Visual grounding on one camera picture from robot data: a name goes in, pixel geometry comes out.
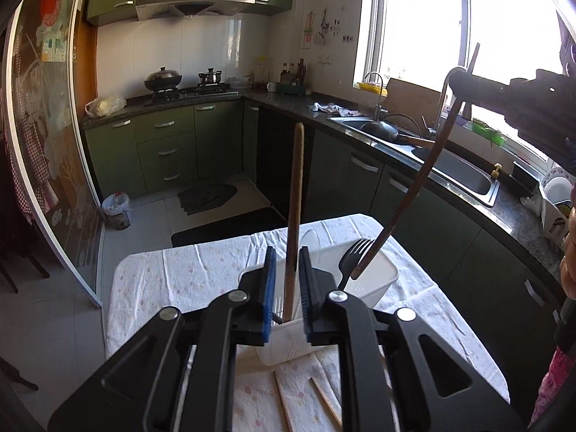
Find wooden cutting board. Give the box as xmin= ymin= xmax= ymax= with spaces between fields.
xmin=384 ymin=77 xmax=451 ymax=120

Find crumpled dish rag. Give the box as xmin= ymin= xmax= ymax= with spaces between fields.
xmin=308 ymin=102 xmax=363 ymax=118

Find small trash bin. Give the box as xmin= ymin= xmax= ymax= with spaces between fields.
xmin=102 ymin=192 xmax=132 ymax=230

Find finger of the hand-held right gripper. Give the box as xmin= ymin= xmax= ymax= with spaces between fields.
xmin=450 ymin=67 xmax=511 ymax=109

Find black box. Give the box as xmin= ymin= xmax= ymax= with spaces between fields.
xmin=512 ymin=161 xmax=541 ymax=194

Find white plastic bag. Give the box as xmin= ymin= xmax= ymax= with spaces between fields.
xmin=85 ymin=95 xmax=127 ymax=119

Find black floor mat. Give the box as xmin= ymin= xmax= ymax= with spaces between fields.
xmin=171 ymin=206 xmax=289 ymax=248

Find dish rack with plates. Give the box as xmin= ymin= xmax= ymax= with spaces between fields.
xmin=537 ymin=166 xmax=576 ymax=253

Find black pan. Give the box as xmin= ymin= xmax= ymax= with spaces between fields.
xmin=359 ymin=120 xmax=435 ymax=147

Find green plastic bowls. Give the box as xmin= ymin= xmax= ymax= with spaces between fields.
xmin=471 ymin=117 xmax=507 ymax=147

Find light wooden chopstick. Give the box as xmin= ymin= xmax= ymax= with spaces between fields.
xmin=309 ymin=377 xmax=343 ymax=432
xmin=283 ymin=122 xmax=306 ymax=321
xmin=273 ymin=371 xmax=294 ymax=432

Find small steel faucet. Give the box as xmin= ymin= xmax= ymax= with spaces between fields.
xmin=363 ymin=71 xmax=388 ymax=120

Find tall steel faucet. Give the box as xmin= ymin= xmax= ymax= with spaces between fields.
xmin=432 ymin=67 xmax=465 ymax=134

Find white floral tablecloth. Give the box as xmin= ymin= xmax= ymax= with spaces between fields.
xmin=104 ymin=213 xmax=512 ymax=432

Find white plastic utensil holder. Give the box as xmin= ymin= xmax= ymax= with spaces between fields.
xmin=238 ymin=229 xmax=400 ymax=366

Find steel kitchen sink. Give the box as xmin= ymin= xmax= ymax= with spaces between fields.
xmin=330 ymin=114 xmax=501 ymax=208

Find black gas stove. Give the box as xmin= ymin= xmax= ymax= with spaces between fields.
xmin=150 ymin=83 xmax=239 ymax=102

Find printed sliding glass door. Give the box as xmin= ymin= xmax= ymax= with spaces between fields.
xmin=0 ymin=0 xmax=107 ymax=307

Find black wok with lid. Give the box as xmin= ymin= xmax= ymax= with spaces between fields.
xmin=143 ymin=66 xmax=184 ymax=93

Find person's right forearm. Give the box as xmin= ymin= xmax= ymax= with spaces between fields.
xmin=560 ymin=188 xmax=576 ymax=300

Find group of sauce bottles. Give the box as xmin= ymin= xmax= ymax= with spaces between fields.
xmin=278 ymin=59 xmax=311 ymax=95

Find dark floor mat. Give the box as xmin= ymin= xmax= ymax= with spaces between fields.
xmin=177 ymin=183 xmax=238 ymax=216

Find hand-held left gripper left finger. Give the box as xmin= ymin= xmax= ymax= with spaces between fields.
xmin=47 ymin=247 xmax=277 ymax=432

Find person's pink clothing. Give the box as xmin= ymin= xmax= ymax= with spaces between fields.
xmin=530 ymin=346 xmax=576 ymax=424

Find dark brown wooden chopstick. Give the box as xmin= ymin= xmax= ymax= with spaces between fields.
xmin=350 ymin=42 xmax=480 ymax=280

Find kitchen window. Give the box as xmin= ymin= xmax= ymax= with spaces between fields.
xmin=353 ymin=0 xmax=576 ymax=163

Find green lower kitchen cabinets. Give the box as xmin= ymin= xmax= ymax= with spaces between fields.
xmin=83 ymin=98 xmax=576 ymax=338

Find short black plastic fork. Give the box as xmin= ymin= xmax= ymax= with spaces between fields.
xmin=337 ymin=238 xmax=377 ymax=292

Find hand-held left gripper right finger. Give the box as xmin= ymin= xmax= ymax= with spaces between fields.
xmin=298 ymin=247 xmax=527 ymax=432

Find red checked apron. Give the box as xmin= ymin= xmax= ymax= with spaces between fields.
xmin=0 ymin=54 xmax=36 ymax=226

